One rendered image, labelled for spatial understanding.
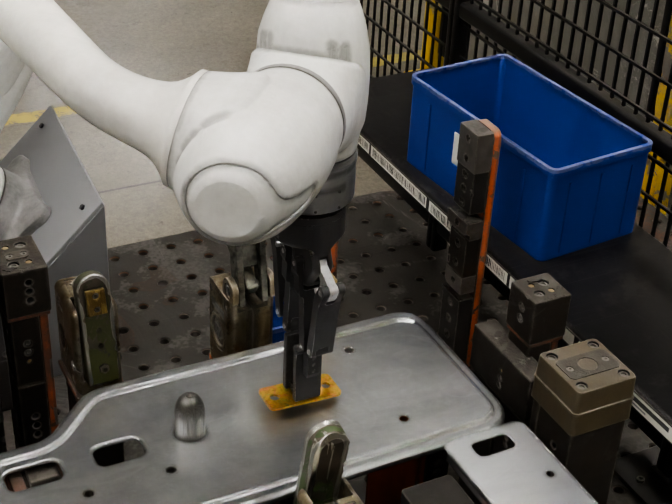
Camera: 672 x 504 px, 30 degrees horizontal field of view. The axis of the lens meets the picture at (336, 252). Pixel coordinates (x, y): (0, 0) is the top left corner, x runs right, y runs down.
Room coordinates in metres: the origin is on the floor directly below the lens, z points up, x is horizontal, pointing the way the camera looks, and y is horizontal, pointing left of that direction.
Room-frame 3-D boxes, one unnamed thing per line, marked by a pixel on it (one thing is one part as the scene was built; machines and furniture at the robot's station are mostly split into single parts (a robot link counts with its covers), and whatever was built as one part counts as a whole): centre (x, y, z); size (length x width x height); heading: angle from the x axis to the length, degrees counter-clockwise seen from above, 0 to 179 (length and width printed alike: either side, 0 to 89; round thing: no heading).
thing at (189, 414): (0.99, 0.14, 1.02); 0.03 x 0.03 x 0.07
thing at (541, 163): (1.47, -0.24, 1.10); 0.30 x 0.17 x 0.13; 33
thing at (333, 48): (1.04, 0.03, 1.39); 0.13 x 0.11 x 0.16; 167
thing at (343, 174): (1.05, 0.03, 1.28); 0.09 x 0.09 x 0.06
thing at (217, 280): (1.20, 0.11, 0.88); 0.07 x 0.06 x 0.35; 28
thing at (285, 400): (1.05, 0.03, 1.02); 0.08 x 0.04 x 0.01; 118
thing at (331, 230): (1.05, 0.03, 1.21); 0.08 x 0.07 x 0.09; 28
